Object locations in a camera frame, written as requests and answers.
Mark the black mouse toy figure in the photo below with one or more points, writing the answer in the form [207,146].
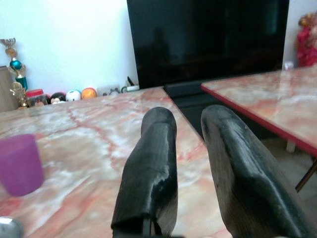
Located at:
[57,98]

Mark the white panda alarm clock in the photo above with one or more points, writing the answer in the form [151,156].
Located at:
[109,90]

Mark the purple plastic cup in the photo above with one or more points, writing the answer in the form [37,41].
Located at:
[19,163]

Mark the shiny silver metal object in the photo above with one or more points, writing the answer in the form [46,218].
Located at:
[8,228]

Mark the tall trophy with teal ball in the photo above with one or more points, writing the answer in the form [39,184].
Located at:
[16,65]

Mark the small clear glass object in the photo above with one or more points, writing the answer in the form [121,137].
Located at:
[288,65]

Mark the black flat screen television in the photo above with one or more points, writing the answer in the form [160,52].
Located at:
[205,39]

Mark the black television stand base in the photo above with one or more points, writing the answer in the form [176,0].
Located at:
[183,89]

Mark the red lidded jar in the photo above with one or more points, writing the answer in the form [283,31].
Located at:
[37,98]

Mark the dark slanted furniture leg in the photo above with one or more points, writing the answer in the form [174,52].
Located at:
[307,176]

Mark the white power adapter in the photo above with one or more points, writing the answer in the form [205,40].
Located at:
[131,87]

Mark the small gold trophy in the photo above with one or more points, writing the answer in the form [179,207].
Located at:
[19,94]

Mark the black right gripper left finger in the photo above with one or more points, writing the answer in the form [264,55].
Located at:
[148,173]

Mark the red and gold figurine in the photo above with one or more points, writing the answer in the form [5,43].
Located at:
[307,44]

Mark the white toy ball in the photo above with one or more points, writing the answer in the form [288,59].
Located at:
[73,95]

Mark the orange toy ball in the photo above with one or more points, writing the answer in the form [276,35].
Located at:
[88,93]

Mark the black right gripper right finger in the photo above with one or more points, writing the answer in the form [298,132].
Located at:
[247,186]

